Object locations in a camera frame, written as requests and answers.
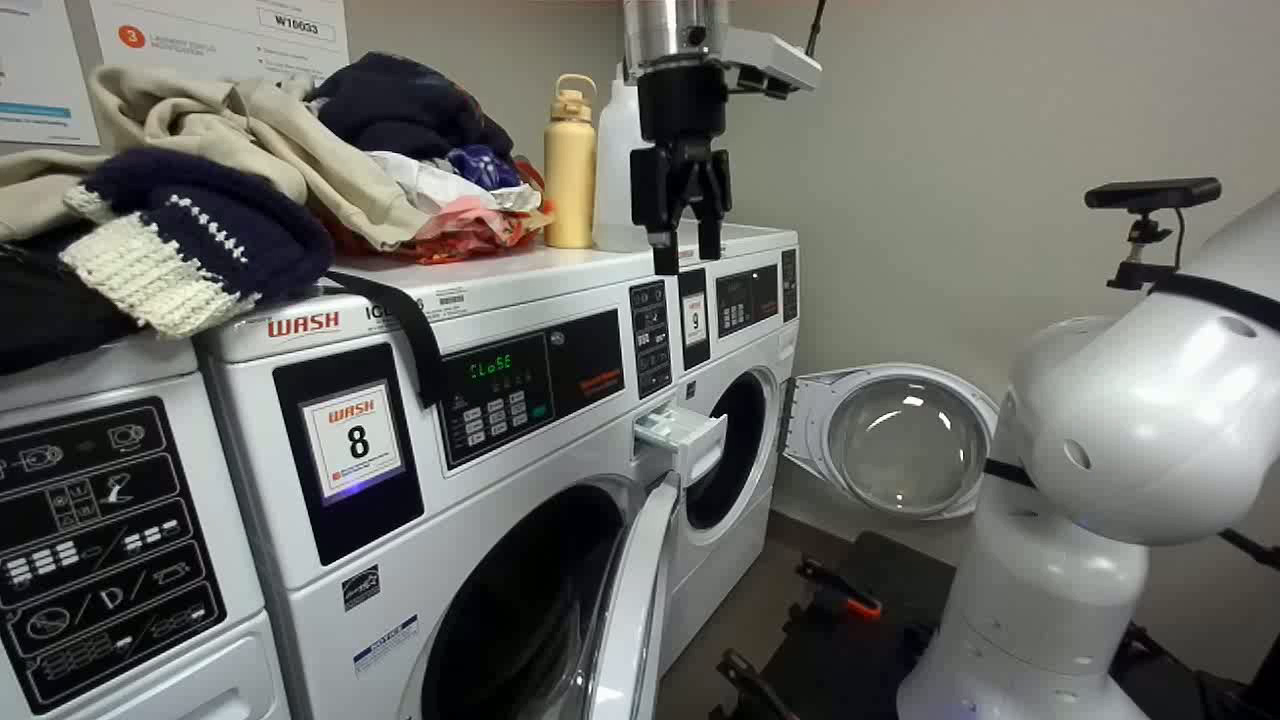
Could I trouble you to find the white washing machine number 8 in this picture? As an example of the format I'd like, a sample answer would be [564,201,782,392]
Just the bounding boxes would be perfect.
[192,236,671,720]

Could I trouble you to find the white washing machine black panel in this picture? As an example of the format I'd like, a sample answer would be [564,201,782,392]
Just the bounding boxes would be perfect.
[0,329,296,720]

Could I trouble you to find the black cart with orange clamp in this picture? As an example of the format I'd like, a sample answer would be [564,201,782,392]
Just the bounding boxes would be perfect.
[703,530,959,720]

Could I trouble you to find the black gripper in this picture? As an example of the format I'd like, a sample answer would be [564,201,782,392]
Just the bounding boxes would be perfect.
[629,62,735,281]

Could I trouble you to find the white wall poster blue stripe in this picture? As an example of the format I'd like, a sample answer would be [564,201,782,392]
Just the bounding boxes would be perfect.
[0,0,104,150]

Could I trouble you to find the red orange cloth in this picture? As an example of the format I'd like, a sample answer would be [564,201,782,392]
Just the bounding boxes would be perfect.
[322,156,551,269]

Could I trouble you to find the blue patterned cloth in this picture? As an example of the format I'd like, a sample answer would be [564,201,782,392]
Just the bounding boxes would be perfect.
[446,140,529,191]

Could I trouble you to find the yellow metal bottle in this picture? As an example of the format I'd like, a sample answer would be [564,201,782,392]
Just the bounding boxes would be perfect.
[542,70,606,252]

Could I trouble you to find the dark navy garment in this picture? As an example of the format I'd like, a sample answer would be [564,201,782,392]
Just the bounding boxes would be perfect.
[305,47,520,164]

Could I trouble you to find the white washer door narrow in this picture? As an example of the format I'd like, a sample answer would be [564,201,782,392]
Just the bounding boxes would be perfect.
[580,406,733,720]

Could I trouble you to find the white washing machine small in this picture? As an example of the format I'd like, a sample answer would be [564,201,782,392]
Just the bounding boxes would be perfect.
[592,219,804,674]

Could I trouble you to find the black camera on stand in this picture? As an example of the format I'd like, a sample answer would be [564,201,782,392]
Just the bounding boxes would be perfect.
[1080,171,1229,298]

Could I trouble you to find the white washer door glass bowl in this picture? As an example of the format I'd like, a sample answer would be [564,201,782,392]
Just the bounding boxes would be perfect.
[782,361,1008,523]

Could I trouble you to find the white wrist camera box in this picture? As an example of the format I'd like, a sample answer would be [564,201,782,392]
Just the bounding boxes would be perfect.
[718,23,824,100]

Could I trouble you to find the white wall poster red print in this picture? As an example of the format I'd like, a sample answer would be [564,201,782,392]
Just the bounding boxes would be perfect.
[83,0,351,87]

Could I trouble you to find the navy and cream knit cloth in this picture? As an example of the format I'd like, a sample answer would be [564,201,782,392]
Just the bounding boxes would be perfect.
[58,145,335,341]

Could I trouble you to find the white plastic bottle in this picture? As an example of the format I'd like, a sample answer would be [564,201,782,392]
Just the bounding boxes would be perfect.
[592,62,659,252]

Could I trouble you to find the beige cloth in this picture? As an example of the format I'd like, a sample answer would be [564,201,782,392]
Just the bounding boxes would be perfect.
[0,62,436,258]

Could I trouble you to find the white cloth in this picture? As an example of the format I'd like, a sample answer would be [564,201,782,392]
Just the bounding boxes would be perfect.
[366,150,548,223]

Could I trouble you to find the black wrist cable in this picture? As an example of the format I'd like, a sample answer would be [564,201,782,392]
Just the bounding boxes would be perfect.
[800,0,831,62]

